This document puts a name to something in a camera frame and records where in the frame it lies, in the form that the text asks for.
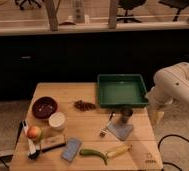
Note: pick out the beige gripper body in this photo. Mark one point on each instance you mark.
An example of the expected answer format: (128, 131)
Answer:
(156, 117)

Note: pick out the black office chair right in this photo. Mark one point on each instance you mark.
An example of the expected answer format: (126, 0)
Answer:
(178, 4)

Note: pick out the white paper cup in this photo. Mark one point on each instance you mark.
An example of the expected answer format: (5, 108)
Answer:
(57, 121)

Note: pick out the blue sponge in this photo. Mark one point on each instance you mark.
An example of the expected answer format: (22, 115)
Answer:
(71, 149)

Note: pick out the black office chair left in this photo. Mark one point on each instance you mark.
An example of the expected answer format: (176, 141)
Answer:
(31, 3)

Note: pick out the wooden block brush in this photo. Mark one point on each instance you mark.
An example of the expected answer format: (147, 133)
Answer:
(52, 142)

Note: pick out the yellow corn cob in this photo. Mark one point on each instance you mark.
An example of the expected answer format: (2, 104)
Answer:
(116, 151)

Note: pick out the metal fork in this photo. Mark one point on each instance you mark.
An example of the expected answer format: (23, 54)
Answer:
(103, 131)

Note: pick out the metal cup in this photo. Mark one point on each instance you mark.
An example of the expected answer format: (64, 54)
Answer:
(126, 113)

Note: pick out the white black handled brush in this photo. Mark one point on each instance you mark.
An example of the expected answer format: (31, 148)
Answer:
(34, 150)

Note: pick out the black office chair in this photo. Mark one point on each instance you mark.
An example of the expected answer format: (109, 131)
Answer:
(178, 4)
(31, 3)
(129, 5)

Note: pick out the red yellow apple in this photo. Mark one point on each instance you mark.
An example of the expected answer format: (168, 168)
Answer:
(34, 133)

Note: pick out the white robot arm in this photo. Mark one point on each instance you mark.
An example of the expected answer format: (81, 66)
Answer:
(170, 83)

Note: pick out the dark red bowl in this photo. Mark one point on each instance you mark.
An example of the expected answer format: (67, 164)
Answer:
(44, 107)

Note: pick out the grey blue cloth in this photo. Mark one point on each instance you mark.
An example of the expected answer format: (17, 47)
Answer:
(121, 131)

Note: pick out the green plastic tray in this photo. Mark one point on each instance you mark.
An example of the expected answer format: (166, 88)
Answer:
(115, 90)

